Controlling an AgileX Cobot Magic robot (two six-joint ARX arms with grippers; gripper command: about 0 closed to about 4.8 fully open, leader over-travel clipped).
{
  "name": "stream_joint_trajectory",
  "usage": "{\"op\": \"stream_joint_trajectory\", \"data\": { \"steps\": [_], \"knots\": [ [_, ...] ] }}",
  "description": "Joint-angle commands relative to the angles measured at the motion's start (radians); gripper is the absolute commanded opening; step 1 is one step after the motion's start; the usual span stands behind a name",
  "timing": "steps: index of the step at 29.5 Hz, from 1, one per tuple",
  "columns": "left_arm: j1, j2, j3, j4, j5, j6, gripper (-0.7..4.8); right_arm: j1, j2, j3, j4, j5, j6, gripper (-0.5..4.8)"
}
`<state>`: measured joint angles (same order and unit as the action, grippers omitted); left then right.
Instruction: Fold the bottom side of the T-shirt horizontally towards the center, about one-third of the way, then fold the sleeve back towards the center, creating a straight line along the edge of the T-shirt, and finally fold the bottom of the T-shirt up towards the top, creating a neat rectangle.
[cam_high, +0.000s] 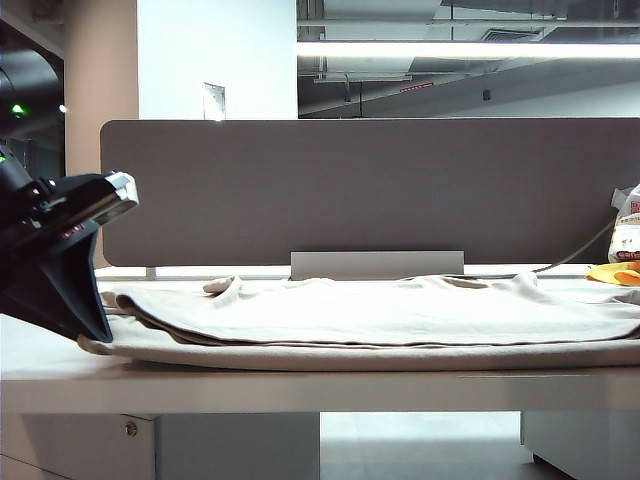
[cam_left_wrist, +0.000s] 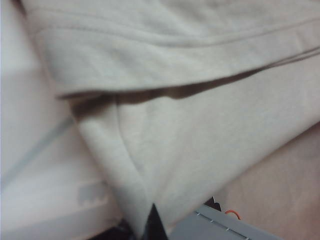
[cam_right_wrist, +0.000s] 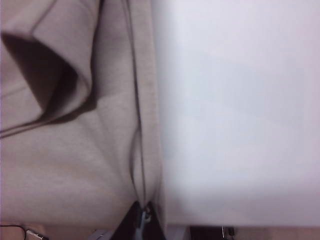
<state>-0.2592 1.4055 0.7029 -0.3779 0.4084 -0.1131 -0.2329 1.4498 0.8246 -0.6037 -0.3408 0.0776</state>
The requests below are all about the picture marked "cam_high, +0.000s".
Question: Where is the dark framed glass door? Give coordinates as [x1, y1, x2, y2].
[0, 19, 67, 181]

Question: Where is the metal ceiling cable tray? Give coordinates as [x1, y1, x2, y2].
[313, 72, 414, 84]

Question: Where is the long ceiling light strip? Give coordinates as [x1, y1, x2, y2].
[297, 41, 640, 60]

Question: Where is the white drawer cabinet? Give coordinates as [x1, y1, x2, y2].
[0, 412, 321, 480]

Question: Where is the yellow cloth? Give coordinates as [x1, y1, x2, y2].
[586, 260, 640, 287]

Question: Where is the white cabinet without lock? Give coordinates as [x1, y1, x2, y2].
[520, 412, 640, 480]

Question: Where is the silver wall plate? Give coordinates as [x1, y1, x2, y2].
[203, 82, 227, 121]

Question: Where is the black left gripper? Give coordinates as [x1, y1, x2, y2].
[0, 168, 115, 345]

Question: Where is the grey fabric desk divider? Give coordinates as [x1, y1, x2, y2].
[100, 118, 640, 268]

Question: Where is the grey metal cable box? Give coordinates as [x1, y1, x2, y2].
[290, 251, 465, 282]

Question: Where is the ceiling air vent grille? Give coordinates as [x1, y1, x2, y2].
[478, 27, 546, 42]

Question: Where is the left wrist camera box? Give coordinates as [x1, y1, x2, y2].
[92, 169, 140, 227]

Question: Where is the beige T-shirt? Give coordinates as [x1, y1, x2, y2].
[77, 272, 640, 372]

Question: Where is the white printed snack bag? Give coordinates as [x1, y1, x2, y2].
[607, 184, 640, 265]

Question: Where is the grey cable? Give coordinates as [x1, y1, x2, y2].
[529, 219, 616, 274]

